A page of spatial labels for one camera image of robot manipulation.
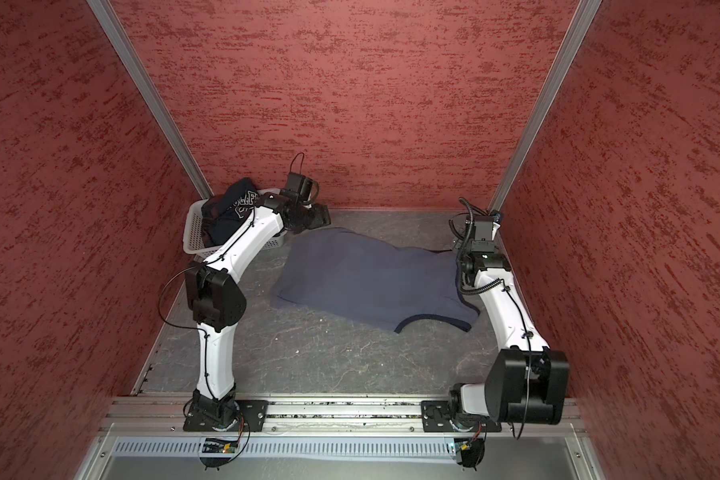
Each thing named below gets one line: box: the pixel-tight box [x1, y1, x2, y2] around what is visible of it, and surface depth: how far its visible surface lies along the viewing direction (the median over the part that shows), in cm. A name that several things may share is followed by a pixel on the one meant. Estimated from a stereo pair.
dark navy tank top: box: [201, 178, 260, 248], surface depth 111 cm
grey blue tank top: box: [270, 227, 480, 333], surface depth 101 cm
